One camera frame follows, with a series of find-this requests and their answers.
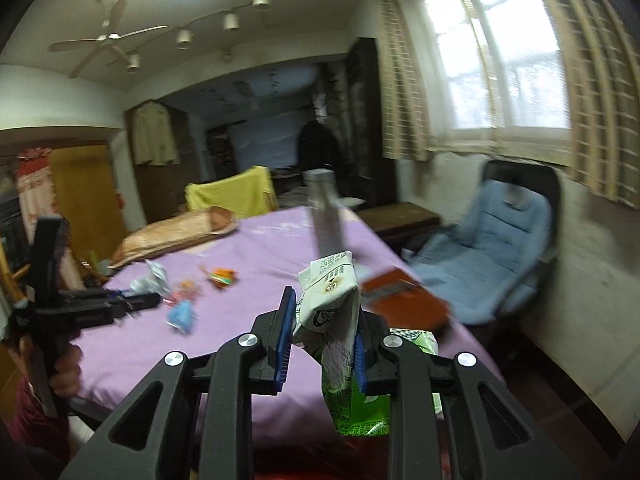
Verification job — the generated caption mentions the blue face mask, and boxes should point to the blue face mask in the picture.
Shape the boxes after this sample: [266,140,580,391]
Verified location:
[166,300,196,334]

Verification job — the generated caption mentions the person's left hand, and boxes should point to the person's left hand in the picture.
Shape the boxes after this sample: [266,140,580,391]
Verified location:
[18,335,84,399]

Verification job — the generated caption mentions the wooden armchair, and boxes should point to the wooden armchair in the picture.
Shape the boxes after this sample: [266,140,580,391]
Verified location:
[1,236,30,304]

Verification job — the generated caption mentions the maroon jacket sleeve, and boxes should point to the maroon jacket sleeve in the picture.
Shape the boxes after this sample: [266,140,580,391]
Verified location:
[6,377,70,479]

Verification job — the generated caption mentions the brown satin pillow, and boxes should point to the brown satin pillow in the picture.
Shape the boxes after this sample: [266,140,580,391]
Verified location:
[111,207,239,269]

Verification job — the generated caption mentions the pink clear candy wrapper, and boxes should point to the pink clear candy wrapper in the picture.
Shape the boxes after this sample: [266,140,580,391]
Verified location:
[166,280,202,307]

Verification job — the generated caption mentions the blue cushioned chair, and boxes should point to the blue cushioned chair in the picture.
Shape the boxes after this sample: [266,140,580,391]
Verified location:
[404,160,562,326]

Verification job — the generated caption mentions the purple bed sheet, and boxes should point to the purple bed sheet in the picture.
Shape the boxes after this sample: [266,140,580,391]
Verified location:
[71,205,504,449]

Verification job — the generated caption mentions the orange snack wrapper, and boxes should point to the orange snack wrapper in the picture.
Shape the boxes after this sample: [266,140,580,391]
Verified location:
[201,266,236,290]

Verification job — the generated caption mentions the yellow cloth on chair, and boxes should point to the yellow cloth on chair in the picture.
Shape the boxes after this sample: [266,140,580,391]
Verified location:
[184,166,279,219]

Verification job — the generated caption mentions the steel water bottle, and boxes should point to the steel water bottle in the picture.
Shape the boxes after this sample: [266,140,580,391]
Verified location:
[304,168,345,258]

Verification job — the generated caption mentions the white ceiling fan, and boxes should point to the white ceiling fan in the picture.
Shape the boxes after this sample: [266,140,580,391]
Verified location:
[48,0,172,79]

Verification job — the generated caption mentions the ceiling track lights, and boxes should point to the ceiling track lights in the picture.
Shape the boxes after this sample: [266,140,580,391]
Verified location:
[124,0,271,75]

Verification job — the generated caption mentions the beige checked curtain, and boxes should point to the beige checked curtain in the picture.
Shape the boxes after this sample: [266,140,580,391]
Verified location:
[371,0,639,208]

